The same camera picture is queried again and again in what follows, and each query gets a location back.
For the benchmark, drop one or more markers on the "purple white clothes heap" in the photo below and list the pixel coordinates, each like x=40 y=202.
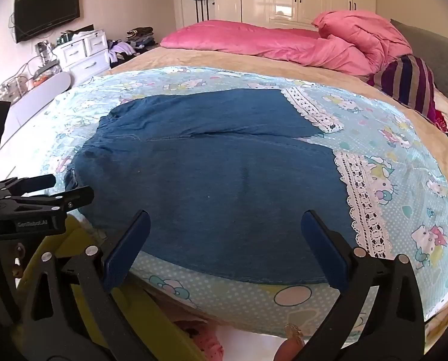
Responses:
x=119 y=52

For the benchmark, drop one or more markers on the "pile of folded clothes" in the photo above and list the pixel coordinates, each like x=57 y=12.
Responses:
x=141 y=38

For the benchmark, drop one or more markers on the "black wall television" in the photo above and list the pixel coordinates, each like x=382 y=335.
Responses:
x=34 y=17

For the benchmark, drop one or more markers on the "pink duvet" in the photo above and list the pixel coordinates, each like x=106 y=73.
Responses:
x=358 y=43

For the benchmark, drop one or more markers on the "right hand painted nails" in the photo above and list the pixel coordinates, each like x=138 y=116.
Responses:
x=288 y=350

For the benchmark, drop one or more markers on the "white drawer chest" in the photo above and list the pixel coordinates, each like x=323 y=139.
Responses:
x=84 y=57

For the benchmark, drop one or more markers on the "cluttered glass side table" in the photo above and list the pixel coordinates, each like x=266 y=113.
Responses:
x=38 y=69

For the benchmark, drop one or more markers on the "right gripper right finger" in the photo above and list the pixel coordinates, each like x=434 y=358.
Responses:
x=378 y=314

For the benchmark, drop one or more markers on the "blue denim pants lace hem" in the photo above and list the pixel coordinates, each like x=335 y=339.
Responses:
x=226 y=177

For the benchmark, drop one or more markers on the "grey upholstered headboard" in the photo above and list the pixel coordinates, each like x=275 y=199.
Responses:
x=432 y=48

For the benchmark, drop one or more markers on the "purple striped pillow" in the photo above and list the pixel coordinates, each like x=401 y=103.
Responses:
x=409 y=81

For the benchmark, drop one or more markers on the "white bed footboard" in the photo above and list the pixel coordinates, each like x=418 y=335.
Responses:
x=34 y=101

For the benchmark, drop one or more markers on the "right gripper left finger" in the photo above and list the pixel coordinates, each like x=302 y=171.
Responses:
x=53 y=328

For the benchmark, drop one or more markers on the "Hello Kitty blue bedsheet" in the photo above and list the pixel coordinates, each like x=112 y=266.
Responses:
x=410 y=187

